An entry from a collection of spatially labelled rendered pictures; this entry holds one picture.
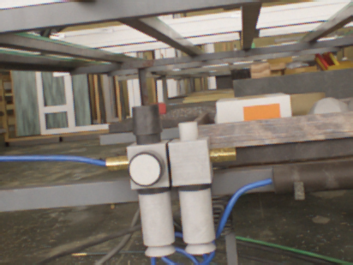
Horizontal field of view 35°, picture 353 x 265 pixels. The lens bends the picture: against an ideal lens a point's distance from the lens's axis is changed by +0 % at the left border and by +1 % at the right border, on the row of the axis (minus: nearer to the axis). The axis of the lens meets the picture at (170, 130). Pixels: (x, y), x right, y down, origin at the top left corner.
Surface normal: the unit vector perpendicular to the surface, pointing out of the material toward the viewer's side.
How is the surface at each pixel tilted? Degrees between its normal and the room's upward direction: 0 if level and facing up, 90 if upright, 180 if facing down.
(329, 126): 90
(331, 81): 90
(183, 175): 90
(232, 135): 90
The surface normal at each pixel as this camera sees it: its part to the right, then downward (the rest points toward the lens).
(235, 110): -0.12, 0.09
